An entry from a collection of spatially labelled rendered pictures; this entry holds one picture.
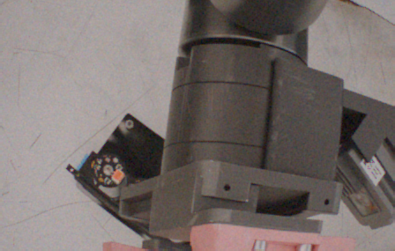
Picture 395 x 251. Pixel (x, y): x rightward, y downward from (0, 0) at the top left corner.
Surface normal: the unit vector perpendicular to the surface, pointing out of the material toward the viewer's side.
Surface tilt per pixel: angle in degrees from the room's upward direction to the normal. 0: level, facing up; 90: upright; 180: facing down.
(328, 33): 0
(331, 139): 20
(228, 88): 13
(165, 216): 70
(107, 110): 0
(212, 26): 34
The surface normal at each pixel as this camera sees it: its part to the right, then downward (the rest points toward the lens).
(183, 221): -0.92, -0.20
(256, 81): 0.17, -0.22
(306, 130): 0.37, -0.18
